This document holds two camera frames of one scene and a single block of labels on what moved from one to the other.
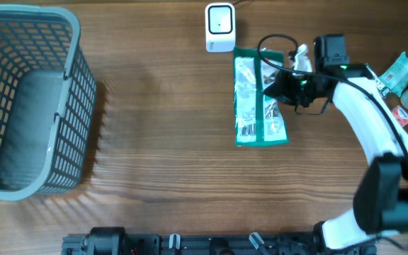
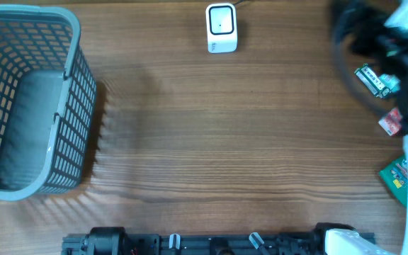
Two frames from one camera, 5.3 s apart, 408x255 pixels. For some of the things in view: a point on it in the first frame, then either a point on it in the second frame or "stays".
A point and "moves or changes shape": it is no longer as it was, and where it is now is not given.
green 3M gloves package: [258, 120] moves or changes shape
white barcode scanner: [220, 27] stays
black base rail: [115, 241] stays
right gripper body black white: [296, 88] to [400, 49]
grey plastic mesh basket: [36, 102] stays
